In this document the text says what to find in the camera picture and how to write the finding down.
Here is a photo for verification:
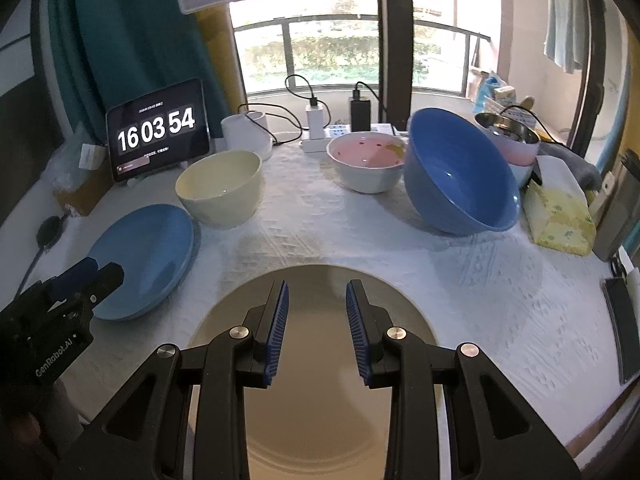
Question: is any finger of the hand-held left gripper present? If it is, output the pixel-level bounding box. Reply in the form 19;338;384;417
80;262;126;313
49;257;99;297

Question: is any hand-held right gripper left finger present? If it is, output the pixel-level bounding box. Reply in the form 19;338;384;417
55;280;291;480

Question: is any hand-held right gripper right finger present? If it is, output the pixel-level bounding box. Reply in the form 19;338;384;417
345;280;583;480

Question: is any blue plate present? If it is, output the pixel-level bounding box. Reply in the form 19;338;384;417
86;204;196;321

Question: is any beige plate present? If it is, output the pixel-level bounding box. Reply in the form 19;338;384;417
189;264;442;480

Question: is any pale green bowl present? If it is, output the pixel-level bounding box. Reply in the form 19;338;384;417
175;150;263;231

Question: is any white bowl with pink inside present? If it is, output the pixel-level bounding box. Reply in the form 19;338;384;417
326;131;408;194

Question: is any large blue bowl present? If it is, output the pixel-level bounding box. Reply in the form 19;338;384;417
403;107;521;236

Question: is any cardboard box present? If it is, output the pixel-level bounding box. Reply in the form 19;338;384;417
52;160;113;218

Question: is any white textured tablecloth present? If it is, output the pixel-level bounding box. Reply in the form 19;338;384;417
0;145;640;461

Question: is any small white box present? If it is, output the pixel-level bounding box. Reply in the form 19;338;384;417
80;142;108;171

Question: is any tablet with clock display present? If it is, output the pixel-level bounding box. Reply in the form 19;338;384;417
106;78;211;183

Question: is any white power strip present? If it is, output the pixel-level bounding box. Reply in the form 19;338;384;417
300;122;396;153

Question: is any white desk lamp base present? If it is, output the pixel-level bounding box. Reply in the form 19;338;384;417
221;111;273;161

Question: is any white charger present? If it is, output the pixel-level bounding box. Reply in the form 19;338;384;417
306;105;326;141

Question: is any black charger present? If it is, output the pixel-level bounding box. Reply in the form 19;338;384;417
350;91;372;133

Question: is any yellow tissue pack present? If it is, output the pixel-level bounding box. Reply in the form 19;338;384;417
522;156;598;258

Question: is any teal curtain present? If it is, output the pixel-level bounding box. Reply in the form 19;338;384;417
47;0;231;141

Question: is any yellow curtain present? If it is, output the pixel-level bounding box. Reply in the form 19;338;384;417
177;0;246;111

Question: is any black phone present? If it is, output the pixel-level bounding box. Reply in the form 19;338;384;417
602;275;640;386

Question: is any blue plastic bag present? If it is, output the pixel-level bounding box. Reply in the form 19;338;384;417
475;74;506;113

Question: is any grey cloth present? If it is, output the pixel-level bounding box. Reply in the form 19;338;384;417
537;142;601;191

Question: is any white tube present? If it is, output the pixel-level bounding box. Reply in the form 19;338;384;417
617;247;640;281

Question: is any black balcony railing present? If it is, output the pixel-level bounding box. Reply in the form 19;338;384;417
232;14;493;98

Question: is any grey thermos bottle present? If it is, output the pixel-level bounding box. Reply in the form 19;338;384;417
592;150;640;261

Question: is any black window mullion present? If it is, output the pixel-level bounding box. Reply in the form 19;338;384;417
375;0;413;128

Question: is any light blue hanging towel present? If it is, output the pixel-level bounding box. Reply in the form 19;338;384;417
544;0;583;73

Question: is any black lamp cable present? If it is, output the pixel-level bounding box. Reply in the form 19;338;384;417
237;104;307;148

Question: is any black cable over steel bowl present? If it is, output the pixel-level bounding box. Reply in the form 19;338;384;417
492;105;556;143

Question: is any black sliding door frame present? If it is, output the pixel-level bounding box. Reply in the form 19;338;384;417
575;0;631;161

